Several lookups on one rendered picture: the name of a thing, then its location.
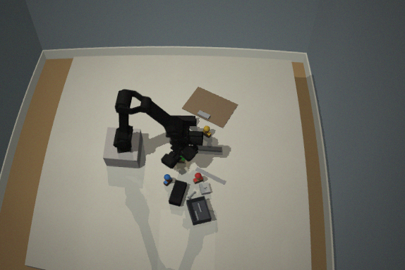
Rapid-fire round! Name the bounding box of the wooden fail stamp with red knob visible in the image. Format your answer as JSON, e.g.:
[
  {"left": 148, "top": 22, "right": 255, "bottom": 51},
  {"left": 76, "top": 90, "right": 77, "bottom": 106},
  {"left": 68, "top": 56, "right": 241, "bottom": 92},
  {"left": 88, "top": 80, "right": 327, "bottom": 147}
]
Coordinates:
[{"left": 193, "top": 173, "right": 203, "bottom": 184}]

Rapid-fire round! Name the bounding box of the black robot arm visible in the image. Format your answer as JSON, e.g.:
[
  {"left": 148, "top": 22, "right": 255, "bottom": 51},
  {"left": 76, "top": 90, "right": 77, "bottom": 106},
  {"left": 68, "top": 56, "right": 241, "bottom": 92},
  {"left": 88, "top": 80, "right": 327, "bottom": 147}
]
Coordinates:
[{"left": 113, "top": 90, "right": 203, "bottom": 162}]

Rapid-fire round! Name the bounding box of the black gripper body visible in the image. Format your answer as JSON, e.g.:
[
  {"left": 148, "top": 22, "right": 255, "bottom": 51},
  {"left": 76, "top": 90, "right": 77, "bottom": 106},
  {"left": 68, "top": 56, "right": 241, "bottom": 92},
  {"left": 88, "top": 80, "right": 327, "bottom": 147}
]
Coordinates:
[{"left": 161, "top": 141, "right": 187, "bottom": 169}]

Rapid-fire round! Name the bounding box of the brown flat board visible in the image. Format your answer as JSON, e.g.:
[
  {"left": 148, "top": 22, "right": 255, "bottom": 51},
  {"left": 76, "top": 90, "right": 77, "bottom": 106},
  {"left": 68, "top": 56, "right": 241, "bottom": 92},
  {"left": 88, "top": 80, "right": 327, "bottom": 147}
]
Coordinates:
[{"left": 182, "top": 87, "right": 238, "bottom": 128}]

